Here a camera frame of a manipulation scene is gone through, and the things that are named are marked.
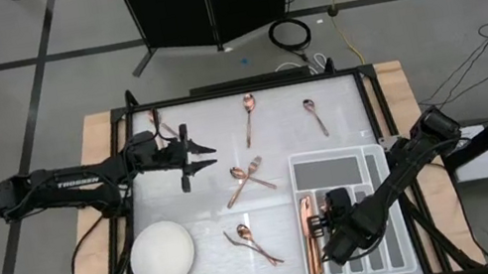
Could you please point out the black bar behind table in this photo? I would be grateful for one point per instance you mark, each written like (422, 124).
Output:
(249, 80)

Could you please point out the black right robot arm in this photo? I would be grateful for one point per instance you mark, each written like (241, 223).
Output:
(406, 169)

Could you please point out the black table frame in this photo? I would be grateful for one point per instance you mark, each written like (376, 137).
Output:
(241, 90)

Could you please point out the black folding room divider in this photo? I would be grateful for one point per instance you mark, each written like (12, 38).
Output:
(176, 8)

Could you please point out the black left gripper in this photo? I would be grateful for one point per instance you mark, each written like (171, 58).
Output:
(151, 153)

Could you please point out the copper spoons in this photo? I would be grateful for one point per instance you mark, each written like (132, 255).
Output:
(235, 244)

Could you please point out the black floor plug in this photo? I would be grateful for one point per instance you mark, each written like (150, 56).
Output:
(333, 12)

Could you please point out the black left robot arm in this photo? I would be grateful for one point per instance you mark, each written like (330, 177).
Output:
(76, 183)

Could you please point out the white round plate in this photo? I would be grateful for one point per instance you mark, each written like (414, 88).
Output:
(162, 254)

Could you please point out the silver mounting plate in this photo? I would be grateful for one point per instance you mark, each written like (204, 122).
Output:
(388, 142)

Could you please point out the white cutlery organizer tray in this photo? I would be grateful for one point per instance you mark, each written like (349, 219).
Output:
(326, 173)

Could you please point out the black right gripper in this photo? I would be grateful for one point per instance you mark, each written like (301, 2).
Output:
(349, 232)

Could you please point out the white paper sheet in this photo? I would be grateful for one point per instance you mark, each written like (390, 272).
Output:
(480, 161)

